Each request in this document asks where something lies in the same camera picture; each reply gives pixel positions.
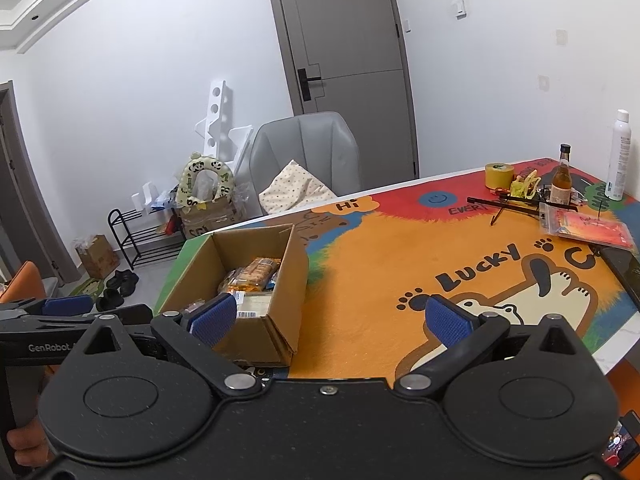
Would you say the black clothes hanger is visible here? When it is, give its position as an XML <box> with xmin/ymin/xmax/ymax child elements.
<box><xmin>466</xmin><ymin>195</ymin><xmax>581</xmax><ymax>227</ymax></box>

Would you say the black door handle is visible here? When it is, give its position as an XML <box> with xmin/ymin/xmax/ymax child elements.
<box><xmin>297</xmin><ymin>67</ymin><xmax>323</xmax><ymax>102</ymax></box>

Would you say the clear zip bag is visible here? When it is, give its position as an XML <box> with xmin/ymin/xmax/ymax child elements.
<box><xmin>539</xmin><ymin>203</ymin><xmax>636</xmax><ymax>251</ymax></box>

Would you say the person's left hand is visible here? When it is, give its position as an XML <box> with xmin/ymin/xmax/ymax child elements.
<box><xmin>7</xmin><ymin>419</ymin><xmax>52</xmax><ymax>467</ymax></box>

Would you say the phone with lit screen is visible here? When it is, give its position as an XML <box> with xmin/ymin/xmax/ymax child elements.
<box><xmin>602</xmin><ymin>410</ymin><xmax>640</xmax><ymax>471</ymax></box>

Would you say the white spray can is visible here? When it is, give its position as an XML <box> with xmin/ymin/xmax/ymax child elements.
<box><xmin>604</xmin><ymin>109</ymin><xmax>632</xmax><ymax>202</ymax></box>

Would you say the printed cardboard box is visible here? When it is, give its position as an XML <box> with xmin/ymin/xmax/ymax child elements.
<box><xmin>180</xmin><ymin>192</ymin><xmax>241</xmax><ymax>241</ymax></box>

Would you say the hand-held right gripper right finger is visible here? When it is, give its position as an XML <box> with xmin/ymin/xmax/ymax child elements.
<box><xmin>394</xmin><ymin>294</ymin><xmax>588</xmax><ymax>397</ymax></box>

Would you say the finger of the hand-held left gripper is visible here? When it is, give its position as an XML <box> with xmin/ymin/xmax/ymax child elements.
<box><xmin>0</xmin><ymin>302</ymin><xmax>153</xmax><ymax>333</ymax></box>
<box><xmin>0</xmin><ymin>295</ymin><xmax>96</xmax><ymax>322</ymax></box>

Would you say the green printed bag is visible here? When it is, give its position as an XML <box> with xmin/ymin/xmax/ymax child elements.
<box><xmin>75</xmin><ymin>277</ymin><xmax>107</xmax><ymax>301</ymax></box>

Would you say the grey door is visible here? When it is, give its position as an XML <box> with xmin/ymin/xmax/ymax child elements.
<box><xmin>263</xmin><ymin>0</ymin><xmax>420</xmax><ymax>196</ymax></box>

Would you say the grey doorway frame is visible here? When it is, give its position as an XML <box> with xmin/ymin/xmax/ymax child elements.
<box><xmin>0</xmin><ymin>80</ymin><xmax>81</xmax><ymax>286</ymax></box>

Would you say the small floor cardboard box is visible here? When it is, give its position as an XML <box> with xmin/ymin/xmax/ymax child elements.
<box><xmin>75</xmin><ymin>234</ymin><xmax>121</xmax><ymax>280</ymax></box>

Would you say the white perforated board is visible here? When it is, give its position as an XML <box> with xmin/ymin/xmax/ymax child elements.
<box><xmin>192</xmin><ymin>79</ymin><xmax>253</xmax><ymax>181</ymax></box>

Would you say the white plastic holder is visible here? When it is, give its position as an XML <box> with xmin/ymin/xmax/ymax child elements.
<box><xmin>132</xmin><ymin>182</ymin><xmax>173</xmax><ymax>211</ymax></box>

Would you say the panda printed ring cushion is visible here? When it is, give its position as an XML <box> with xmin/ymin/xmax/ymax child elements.
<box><xmin>176</xmin><ymin>155</ymin><xmax>236</xmax><ymax>209</ymax></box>

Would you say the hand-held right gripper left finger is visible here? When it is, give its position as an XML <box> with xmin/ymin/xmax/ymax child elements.
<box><xmin>72</xmin><ymin>294</ymin><xmax>263</xmax><ymax>397</ymax></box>

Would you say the grey chair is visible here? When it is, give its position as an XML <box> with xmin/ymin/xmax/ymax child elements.
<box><xmin>248</xmin><ymin>111</ymin><xmax>362</xmax><ymax>216</ymax></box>

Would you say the orange biscuit packet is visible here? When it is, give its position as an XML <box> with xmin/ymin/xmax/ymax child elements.
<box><xmin>227</xmin><ymin>257</ymin><xmax>282</xmax><ymax>293</ymax></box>

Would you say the yellow tape roll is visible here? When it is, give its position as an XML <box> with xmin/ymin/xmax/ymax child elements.
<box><xmin>484</xmin><ymin>162</ymin><xmax>517</xmax><ymax>191</ymax></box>

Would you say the dotted cream cushion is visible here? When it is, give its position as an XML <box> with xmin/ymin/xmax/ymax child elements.
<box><xmin>259</xmin><ymin>158</ymin><xmax>337</xmax><ymax>216</ymax></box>

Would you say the brown glass bottle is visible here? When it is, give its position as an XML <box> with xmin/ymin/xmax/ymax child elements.
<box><xmin>549</xmin><ymin>143</ymin><xmax>575</xmax><ymax>207</ymax></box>

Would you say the black phone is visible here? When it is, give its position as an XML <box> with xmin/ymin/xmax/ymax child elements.
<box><xmin>590</xmin><ymin>245</ymin><xmax>640</xmax><ymax>317</ymax></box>

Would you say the yellow clips pile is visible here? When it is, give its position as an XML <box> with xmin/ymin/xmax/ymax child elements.
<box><xmin>510</xmin><ymin>169</ymin><xmax>543</xmax><ymax>198</ymax></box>

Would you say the black slipper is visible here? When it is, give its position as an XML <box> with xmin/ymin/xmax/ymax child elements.
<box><xmin>105</xmin><ymin>270</ymin><xmax>140</xmax><ymax>291</ymax></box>
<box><xmin>95</xmin><ymin>287</ymin><xmax>126</xmax><ymax>311</ymax></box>

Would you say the brown cardboard box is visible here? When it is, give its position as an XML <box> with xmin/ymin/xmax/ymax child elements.
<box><xmin>159</xmin><ymin>223</ymin><xmax>310</xmax><ymax>367</ymax></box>

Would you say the black shoe rack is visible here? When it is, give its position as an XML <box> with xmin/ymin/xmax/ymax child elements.
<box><xmin>107</xmin><ymin>208</ymin><xmax>187</xmax><ymax>271</ymax></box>

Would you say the clear bread packet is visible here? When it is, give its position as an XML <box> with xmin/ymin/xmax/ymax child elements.
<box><xmin>235</xmin><ymin>292</ymin><xmax>273</xmax><ymax>318</ymax></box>

